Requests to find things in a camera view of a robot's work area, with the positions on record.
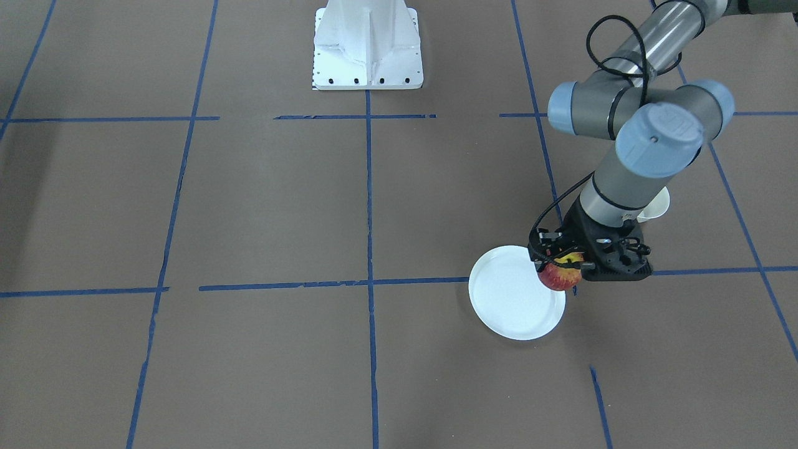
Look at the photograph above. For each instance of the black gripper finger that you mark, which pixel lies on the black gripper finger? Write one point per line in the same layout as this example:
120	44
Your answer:
544	256
571	266

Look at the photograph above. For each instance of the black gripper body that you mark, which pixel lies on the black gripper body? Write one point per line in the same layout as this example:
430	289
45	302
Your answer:
575	229

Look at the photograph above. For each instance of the red yellow apple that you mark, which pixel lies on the red yellow apple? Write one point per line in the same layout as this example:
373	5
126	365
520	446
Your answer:
561	279

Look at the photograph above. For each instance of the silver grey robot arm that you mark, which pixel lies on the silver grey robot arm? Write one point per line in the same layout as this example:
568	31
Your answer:
657	133

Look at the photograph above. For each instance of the white round plate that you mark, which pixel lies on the white round plate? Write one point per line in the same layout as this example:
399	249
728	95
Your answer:
507	295

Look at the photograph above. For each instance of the white bowl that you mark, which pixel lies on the white bowl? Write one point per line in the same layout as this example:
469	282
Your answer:
657	207

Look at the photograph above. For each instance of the brown paper table cover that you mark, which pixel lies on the brown paper table cover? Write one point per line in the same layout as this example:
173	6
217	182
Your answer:
201	251

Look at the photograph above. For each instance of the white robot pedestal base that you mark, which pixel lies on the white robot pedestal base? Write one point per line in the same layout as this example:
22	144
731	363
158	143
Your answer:
367	45

